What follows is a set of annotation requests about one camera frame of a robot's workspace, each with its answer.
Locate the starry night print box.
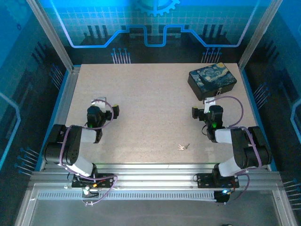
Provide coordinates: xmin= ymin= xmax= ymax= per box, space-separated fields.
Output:
xmin=187 ymin=62 xmax=237 ymax=101

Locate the black controller box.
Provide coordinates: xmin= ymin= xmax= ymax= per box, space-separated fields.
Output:
xmin=213 ymin=189 xmax=230 ymax=205

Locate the grey metal base panel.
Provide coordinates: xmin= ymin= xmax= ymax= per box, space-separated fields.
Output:
xmin=14 ymin=183 xmax=298 ymax=226

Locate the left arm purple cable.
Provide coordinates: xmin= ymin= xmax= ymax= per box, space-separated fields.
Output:
xmin=58 ymin=98 xmax=118 ymax=207

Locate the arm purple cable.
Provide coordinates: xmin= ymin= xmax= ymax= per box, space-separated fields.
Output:
xmin=204 ymin=95 xmax=263 ymax=203
xmin=58 ymin=98 xmax=118 ymax=207

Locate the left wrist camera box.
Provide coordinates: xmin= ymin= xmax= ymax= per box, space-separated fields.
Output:
xmin=91 ymin=96 xmax=108 ymax=111

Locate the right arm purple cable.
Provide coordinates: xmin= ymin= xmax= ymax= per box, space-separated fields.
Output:
xmin=204 ymin=95 xmax=263 ymax=203

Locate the aluminium side rail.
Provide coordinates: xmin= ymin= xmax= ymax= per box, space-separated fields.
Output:
xmin=39 ymin=65 xmax=82 ymax=171

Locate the blue side rail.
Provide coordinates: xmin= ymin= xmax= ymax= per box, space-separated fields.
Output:
xmin=239 ymin=68 xmax=271 ymax=171

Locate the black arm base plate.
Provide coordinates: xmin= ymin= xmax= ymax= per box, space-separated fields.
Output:
xmin=71 ymin=173 xmax=115 ymax=189
xmin=196 ymin=173 xmax=240 ymax=189

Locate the aluminium cross rail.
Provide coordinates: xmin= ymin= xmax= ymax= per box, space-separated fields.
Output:
xmin=29 ymin=163 xmax=283 ymax=189

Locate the white cable connector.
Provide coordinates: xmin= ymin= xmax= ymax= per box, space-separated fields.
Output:
xmin=81 ymin=184 xmax=99 ymax=198

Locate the slotted grey cable duct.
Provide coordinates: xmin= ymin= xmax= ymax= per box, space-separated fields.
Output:
xmin=37 ymin=192 xmax=217 ymax=201

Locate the aluminium frame post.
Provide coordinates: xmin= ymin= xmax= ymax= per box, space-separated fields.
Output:
xmin=26 ymin=0 xmax=75 ymax=73
xmin=238 ymin=0 xmax=284 ymax=70

